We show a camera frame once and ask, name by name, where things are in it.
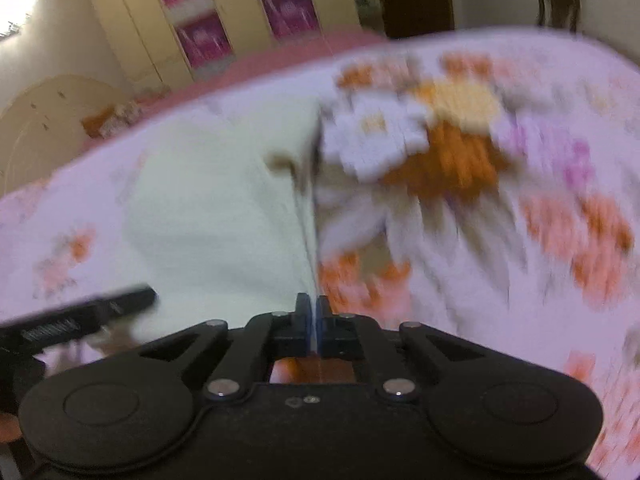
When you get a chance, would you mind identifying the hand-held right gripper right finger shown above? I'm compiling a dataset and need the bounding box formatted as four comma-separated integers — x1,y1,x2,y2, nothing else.
315,295,507,405

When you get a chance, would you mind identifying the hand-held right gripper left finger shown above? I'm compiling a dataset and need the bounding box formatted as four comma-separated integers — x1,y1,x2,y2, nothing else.
139,292,313,404

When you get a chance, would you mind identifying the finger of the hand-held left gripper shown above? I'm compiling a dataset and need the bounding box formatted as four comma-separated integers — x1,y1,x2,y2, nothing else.
92,284,159,322

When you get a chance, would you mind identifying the pale green small cloth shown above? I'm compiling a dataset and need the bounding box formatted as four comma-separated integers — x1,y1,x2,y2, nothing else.
122,105,322,343

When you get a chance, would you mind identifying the orange floral pillow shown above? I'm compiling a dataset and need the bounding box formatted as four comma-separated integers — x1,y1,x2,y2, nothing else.
81,91,172,139

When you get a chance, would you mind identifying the cream curved headboard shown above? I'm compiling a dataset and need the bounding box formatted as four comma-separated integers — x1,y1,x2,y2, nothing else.
0,74,132,197

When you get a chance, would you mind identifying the lilac floral bedsheet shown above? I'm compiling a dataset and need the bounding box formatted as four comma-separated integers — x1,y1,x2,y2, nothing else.
0,24,640,480

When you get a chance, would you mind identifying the pink bedspread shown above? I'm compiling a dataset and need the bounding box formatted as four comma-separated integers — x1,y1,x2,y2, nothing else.
80,29,393,153

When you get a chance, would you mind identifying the cream wardrobe with pink panels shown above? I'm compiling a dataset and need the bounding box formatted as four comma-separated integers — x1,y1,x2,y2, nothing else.
75,0,372,92

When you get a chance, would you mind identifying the wall lamp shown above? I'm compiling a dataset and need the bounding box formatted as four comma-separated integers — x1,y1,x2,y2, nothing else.
0,0,40,37

